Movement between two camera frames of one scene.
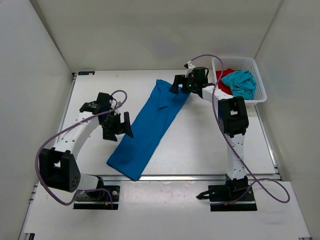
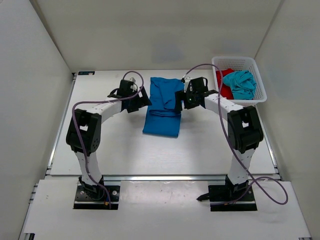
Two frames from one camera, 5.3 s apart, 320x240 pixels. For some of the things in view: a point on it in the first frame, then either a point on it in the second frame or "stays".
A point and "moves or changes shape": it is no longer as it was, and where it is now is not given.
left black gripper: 109,134 to 141,101
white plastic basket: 241,63 stays
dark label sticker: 86,73 stays
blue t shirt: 149,132 moves or changes shape
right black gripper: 180,80 to 180,96
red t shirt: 222,85 stays
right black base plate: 222,194 stays
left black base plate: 107,198 stays
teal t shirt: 242,84 stays
